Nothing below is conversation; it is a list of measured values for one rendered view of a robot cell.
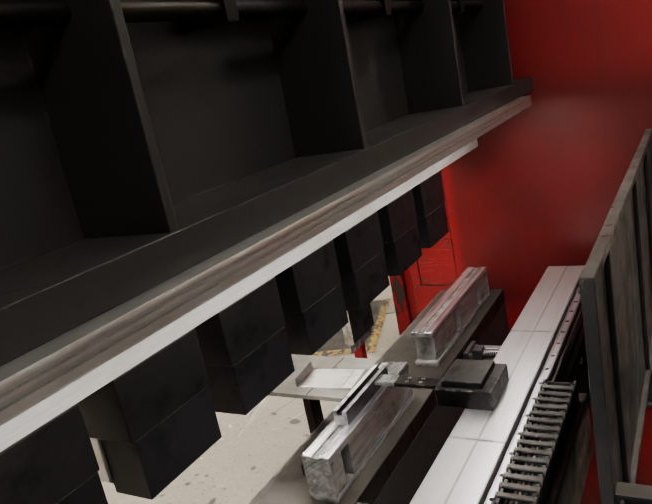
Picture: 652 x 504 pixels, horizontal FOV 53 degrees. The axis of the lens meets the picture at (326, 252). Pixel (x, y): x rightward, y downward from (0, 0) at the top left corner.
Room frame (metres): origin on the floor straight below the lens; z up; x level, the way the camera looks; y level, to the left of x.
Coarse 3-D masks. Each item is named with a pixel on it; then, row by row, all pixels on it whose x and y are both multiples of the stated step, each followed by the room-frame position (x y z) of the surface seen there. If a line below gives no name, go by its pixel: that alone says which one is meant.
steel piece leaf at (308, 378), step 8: (304, 368) 1.35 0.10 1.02; (312, 368) 1.38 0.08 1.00; (296, 376) 1.31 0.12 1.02; (304, 376) 1.34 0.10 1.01; (312, 376) 1.34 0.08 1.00; (320, 376) 1.33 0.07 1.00; (328, 376) 1.33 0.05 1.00; (336, 376) 1.32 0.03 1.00; (344, 376) 1.31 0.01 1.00; (296, 384) 1.31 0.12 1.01; (304, 384) 1.31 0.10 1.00; (312, 384) 1.30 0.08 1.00; (320, 384) 1.29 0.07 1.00; (328, 384) 1.29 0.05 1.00; (336, 384) 1.28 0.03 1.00
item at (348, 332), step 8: (368, 304) 1.31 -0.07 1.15; (352, 312) 1.25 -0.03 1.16; (360, 312) 1.28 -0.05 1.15; (368, 312) 1.31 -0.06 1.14; (352, 320) 1.25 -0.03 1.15; (360, 320) 1.27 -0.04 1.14; (368, 320) 1.30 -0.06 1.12; (344, 328) 1.24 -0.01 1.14; (352, 328) 1.24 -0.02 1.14; (360, 328) 1.27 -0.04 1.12; (368, 328) 1.30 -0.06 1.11; (344, 336) 1.25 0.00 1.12; (352, 336) 1.24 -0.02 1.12; (360, 336) 1.26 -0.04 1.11; (368, 336) 1.31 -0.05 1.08; (352, 344) 1.24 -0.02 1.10; (360, 344) 1.28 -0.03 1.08; (352, 352) 1.24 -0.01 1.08
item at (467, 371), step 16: (464, 368) 1.17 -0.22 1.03; (480, 368) 1.16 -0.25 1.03; (496, 368) 1.17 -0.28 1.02; (384, 384) 1.24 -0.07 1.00; (400, 384) 1.22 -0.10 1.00; (416, 384) 1.20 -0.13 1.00; (432, 384) 1.19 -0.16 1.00; (448, 384) 1.13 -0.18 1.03; (464, 384) 1.12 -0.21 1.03; (480, 384) 1.10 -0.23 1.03; (496, 384) 1.11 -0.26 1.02; (448, 400) 1.12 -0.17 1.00; (464, 400) 1.11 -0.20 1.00; (480, 400) 1.09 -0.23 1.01; (496, 400) 1.10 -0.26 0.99
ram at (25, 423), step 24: (432, 168) 1.64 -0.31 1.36; (360, 216) 1.28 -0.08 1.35; (312, 240) 1.12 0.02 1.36; (288, 264) 1.04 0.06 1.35; (240, 288) 0.93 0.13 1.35; (192, 312) 0.84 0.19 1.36; (216, 312) 0.88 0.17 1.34; (168, 336) 0.79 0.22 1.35; (120, 360) 0.72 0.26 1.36; (72, 384) 0.67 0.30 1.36; (96, 384) 0.69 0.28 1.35; (48, 408) 0.64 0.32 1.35; (0, 432) 0.59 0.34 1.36; (24, 432) 0.61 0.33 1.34
